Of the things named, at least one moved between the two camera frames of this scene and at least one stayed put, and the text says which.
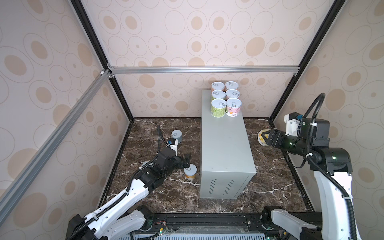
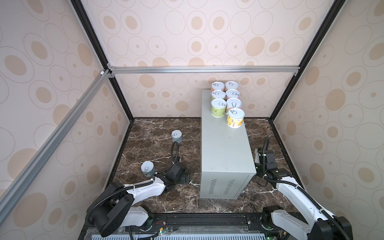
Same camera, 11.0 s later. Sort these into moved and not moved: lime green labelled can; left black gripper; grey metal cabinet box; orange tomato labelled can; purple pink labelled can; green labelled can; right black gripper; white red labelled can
Moved: left black gripper; right black gripper
Not moved: orange tomato labelled can; white red labelled can; lime green labelled can; grey metal cabinet box; purple pink labelled can; green labelled can
